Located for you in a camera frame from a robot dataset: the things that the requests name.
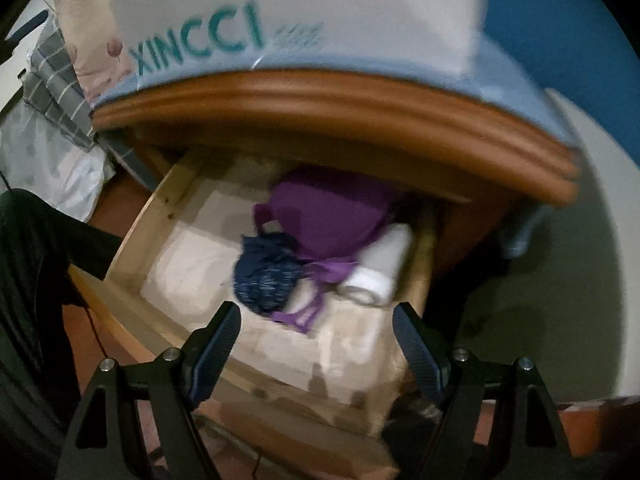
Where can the dark bar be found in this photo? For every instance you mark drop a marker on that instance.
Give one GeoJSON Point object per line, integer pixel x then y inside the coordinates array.
{"type": "Point", "coordinates": [30, 25]}

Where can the white rolled cloth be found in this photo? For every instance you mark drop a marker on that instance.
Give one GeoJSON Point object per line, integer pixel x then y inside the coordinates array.
{"type": "Point", "coordinates": [385, 260]}

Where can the wooden drawer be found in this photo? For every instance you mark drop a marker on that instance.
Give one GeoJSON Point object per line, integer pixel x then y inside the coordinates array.
{"type": "Point", "coordinates": [145, 220]}

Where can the white cardboard box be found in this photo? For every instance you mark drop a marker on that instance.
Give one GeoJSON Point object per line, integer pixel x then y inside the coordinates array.
{"type": "Point", "coordinates": [375, 10]}

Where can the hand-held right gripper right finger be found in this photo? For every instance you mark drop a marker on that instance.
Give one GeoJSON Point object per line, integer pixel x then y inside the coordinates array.
{"type": "Point", "coordinates": [417, 355]}

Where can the floral pillow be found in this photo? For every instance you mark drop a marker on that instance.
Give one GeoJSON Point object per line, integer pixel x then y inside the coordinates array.
{"type": "Point", "coordinates": [85, 35]}

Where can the purple bra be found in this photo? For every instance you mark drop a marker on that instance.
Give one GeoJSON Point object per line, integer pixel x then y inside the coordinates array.
{"type": "Point", "coordinates": [325, 215]}

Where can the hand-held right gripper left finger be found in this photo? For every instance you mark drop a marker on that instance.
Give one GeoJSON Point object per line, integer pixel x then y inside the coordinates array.
{"type": "Point", "coordinates": [215, 355]}

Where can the blue foam mat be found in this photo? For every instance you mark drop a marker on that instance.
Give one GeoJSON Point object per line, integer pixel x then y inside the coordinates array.
{"type": "Point", "coordinates": [550, 20]}

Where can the navy speckled underwear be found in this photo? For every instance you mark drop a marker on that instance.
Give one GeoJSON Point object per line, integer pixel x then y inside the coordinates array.
{"type": "Point", "coordinates": [265, 275]}

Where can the blue checked cloth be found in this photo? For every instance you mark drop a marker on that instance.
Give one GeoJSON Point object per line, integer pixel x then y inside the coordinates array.
{"type": "Point", "coordinates": [520, 95]}

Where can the grey plaid blanket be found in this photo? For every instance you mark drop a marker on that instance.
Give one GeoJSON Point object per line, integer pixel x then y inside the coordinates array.
{"type": "Point", "coordinates": [55, 95]}

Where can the wooden nightstand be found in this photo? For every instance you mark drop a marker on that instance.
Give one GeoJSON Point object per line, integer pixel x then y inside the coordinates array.
{"type": "Point", "coordinates": [350, 105]}

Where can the person's black trouser leg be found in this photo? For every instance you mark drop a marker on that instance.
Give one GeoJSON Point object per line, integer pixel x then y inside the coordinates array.
{"type": "Point", "coordinates": [30, 285]}

